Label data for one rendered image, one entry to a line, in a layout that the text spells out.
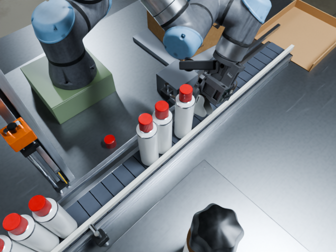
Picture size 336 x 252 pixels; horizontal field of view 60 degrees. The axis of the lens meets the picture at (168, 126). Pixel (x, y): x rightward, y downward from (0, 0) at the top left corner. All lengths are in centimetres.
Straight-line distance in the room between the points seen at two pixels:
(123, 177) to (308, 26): 99
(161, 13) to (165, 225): 50
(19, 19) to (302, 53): 239
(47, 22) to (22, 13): 219
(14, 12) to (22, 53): 181
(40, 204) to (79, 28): 50
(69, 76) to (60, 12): 19
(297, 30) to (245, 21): 68
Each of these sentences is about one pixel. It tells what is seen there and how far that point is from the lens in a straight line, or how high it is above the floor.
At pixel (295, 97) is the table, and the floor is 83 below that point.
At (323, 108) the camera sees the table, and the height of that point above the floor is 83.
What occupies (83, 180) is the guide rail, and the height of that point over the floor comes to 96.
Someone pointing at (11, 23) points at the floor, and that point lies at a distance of 299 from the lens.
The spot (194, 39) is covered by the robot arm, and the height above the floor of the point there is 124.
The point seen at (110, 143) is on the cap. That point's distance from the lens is 90.
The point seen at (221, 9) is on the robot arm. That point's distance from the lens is 72.
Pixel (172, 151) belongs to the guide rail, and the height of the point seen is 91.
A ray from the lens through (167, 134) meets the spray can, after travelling 75.
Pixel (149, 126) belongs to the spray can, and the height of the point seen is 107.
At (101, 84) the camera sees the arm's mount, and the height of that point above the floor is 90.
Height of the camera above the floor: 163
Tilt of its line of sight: 57 degrees down
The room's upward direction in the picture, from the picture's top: straight up
